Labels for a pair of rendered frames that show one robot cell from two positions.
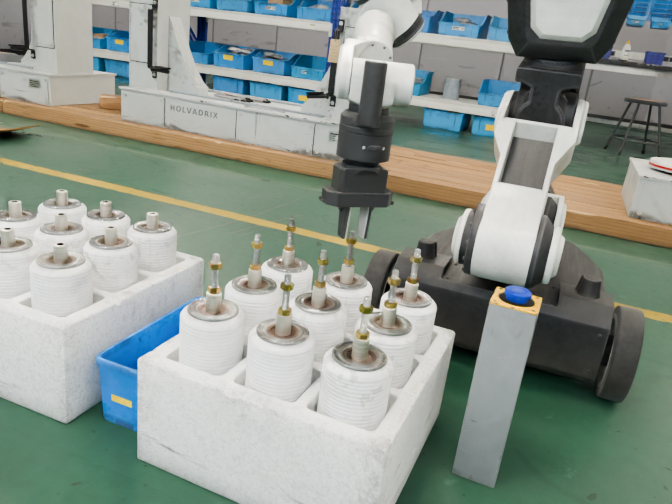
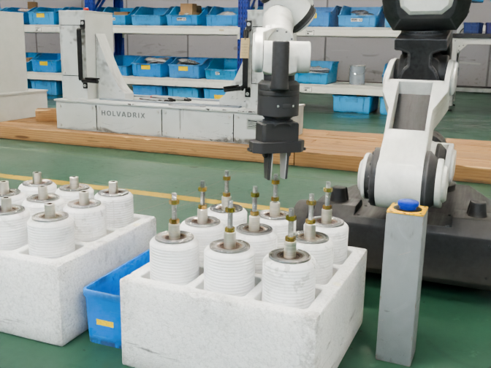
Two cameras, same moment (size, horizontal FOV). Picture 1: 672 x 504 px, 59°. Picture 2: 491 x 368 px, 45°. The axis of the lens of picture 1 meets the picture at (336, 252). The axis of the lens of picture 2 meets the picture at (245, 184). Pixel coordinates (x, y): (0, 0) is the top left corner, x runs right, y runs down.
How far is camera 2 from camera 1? 0.30 m
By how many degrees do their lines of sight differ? 7
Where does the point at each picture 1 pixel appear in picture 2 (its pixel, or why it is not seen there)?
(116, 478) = not seen: outside the picture
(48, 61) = not seen: outside the picture
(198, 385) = (169, 292)
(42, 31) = not seen: outside the picture
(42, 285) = (39, 235)
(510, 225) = (402, 160)
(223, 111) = (150, 111)
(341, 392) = (278, 282)
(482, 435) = (395, 322)
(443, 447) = (367, 343)
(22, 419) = (26, 345)
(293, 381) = (241, 282)
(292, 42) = (202, 49)
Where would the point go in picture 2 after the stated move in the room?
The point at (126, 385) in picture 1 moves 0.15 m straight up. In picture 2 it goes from (108, 309) to (106, 239)
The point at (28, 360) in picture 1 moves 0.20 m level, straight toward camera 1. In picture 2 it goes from (29, 296) to (47, 338)
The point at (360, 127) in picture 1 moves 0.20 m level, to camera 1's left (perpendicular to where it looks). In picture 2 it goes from (274, 90) to (176, 88)
